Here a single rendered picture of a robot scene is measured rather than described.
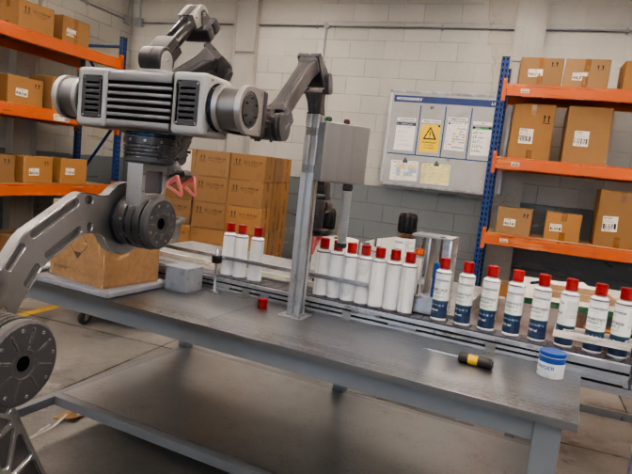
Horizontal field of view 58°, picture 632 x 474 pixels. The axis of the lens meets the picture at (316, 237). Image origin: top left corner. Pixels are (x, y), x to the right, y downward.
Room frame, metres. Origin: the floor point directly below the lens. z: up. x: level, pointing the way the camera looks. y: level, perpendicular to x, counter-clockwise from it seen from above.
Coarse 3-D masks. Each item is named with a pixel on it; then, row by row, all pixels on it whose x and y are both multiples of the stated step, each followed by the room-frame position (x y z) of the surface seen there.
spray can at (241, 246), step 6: (240, 228) 2.11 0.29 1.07; (246, 228) 2.12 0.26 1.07; (240, 234) 2.11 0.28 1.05; (240, 240) 2.10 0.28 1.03; (246, 240) 2.11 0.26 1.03; (234, 246) 2.12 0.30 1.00; (240, 246) 2.10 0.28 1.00; (246, 246) 2.12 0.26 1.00; (234, 252) 2.11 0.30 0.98; (240, 252) 2.10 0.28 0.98; (246, 252) 2.12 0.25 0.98; (240, 258) 2.10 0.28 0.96; (246, 258) 2.13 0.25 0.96; (234, 264) 2.11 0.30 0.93; (240, 264) 2.10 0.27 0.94; (234, 270) 2.11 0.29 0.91; (240, 270) 2.10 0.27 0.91; (234, 276) 2.11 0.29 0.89; (240, 276) 2.10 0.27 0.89
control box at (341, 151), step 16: (320, 128) 1.82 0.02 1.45; (336, 128) 1.81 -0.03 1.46; (352, 128) 1.84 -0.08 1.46; (368, 128) 1.87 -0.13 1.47; (320, 144) 1.81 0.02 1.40; (336, 144) 1.82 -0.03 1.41; (352, 144) 1.85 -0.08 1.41; (368, 144) 1.88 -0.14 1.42; (320, 160) 1.80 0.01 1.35; (336, 160) 1.82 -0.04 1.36; (352, 160) 1.85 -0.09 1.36; (320, 176) 1.80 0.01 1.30; (336, 176) 1.82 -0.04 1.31; (352, 176) 1.85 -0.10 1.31
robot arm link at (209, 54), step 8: (208, 48) 1.91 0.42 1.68; (200, 56) 1.90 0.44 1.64; (208, 56) 1.90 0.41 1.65; (216, 56) 1.90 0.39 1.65; (184, 64) 1.88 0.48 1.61; (192, 64) 1.88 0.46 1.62; (200, 64) 1.89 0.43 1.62; (208, 64) 1.90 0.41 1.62; (216, 64) 1.92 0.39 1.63; (224, 64) 1.95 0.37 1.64; (216, 72) 1.98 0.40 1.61
